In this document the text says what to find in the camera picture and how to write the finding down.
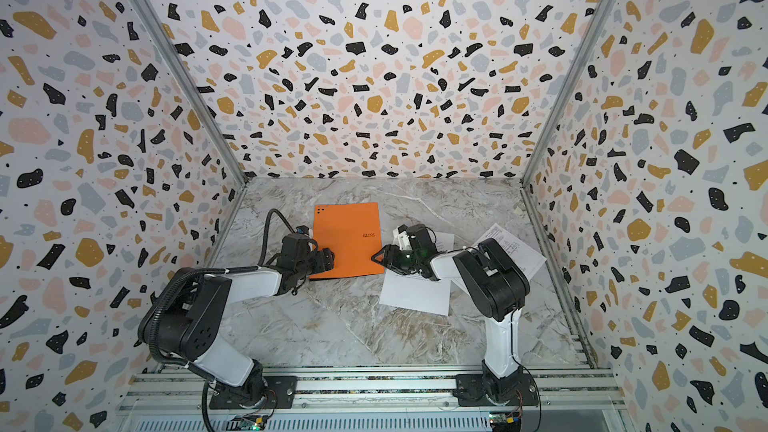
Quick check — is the orange folder black inside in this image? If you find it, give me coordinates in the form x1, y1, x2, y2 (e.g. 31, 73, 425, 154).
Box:
311, 203, 385, 280

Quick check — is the white technical drawing sheet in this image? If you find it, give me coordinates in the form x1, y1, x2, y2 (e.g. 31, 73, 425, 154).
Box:
472, 223, 546, 281

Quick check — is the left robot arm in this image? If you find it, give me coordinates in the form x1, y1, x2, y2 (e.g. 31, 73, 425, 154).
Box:
138, 231, 335, 407

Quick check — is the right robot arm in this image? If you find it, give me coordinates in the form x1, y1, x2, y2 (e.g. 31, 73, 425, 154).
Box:
371, 224, 530, 405

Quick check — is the white text paper sheet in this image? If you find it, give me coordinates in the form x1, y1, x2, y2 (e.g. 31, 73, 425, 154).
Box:
379, 269, 451, 316

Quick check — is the left circuit board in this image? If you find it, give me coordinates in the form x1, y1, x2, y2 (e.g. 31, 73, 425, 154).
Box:
226, 415, 268, 432

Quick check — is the circuit board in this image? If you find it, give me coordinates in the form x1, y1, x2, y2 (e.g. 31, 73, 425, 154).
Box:
489, 412, 522, 432
226, 415, 268, 432

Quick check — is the right circuit board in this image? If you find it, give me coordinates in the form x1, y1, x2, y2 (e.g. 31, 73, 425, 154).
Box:
489, 412, 522, 432

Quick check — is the left corner aluminium profile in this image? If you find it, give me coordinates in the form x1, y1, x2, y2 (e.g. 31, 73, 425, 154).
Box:
129, 0, 247, 186

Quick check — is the corner aluminium profile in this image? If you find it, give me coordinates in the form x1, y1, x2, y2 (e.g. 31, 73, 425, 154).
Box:
129, 0, 247, 186
521, 0, 615, 190

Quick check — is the right corner aluminium profile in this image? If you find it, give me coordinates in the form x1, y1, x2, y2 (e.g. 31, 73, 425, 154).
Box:
521, 0, 615, 190

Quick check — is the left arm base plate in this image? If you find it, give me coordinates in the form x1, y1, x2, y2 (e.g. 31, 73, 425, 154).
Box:
208, 375, 298, 410

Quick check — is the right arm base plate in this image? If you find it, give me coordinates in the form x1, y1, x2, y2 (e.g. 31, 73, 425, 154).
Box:
453, 372, 539, 407

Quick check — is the aluminium mounting rail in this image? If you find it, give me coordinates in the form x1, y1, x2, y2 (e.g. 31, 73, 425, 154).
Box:
117, 365, 626, 416

